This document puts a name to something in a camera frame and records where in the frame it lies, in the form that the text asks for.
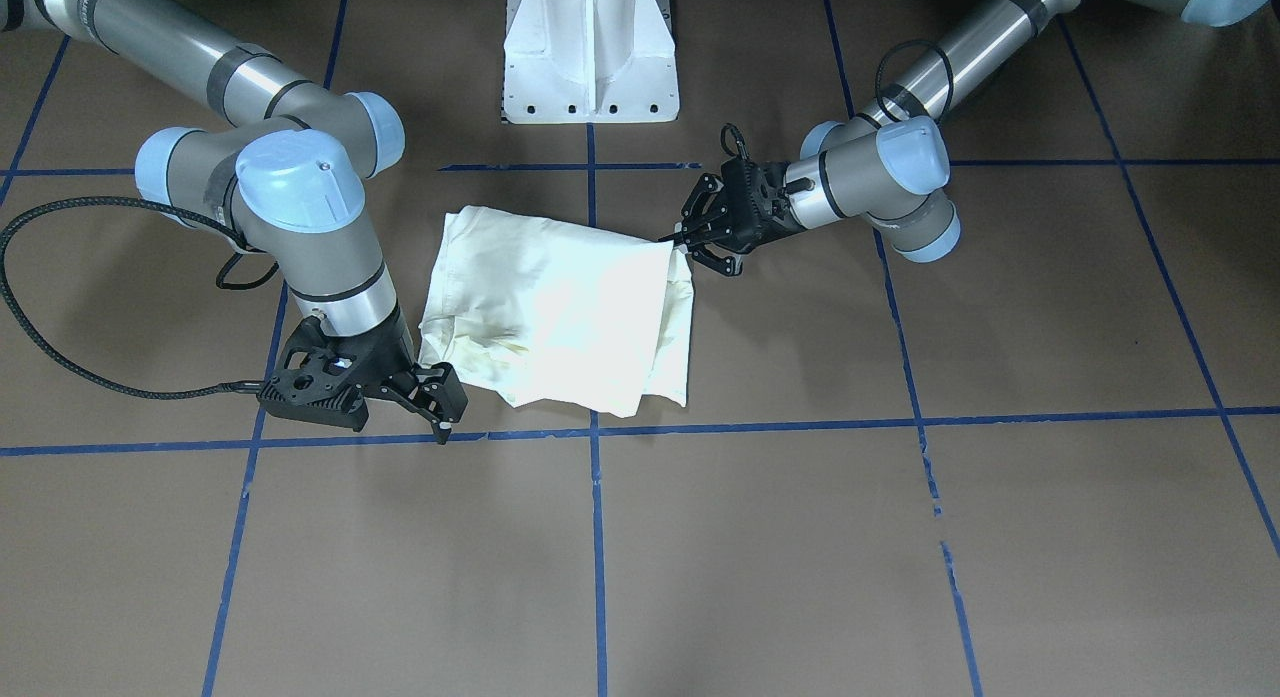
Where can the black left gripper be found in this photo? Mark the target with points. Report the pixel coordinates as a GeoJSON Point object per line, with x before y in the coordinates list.
{"type": "Point", "coordinates": [757, 217]}

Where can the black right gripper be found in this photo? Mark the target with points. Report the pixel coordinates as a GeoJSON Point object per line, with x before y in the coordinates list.
{"type": "Point", "coordinates": [394, 357]}

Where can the cream long-sleeve cat shirt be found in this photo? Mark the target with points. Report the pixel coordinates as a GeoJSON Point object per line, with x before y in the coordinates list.
{"type": "Point", "coordinates": [540, 309]}

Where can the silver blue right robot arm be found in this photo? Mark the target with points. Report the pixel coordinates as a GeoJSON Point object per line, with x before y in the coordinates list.
{"type": "Point", "coordinates": [287, 180]}

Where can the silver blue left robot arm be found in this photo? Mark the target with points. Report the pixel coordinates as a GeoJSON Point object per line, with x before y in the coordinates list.
{"type": "Point", "coordinates": [887, 165]}

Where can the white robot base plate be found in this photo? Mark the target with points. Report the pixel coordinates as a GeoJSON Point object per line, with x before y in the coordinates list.
{"type": "Point", "coordinates": [589, 61]}

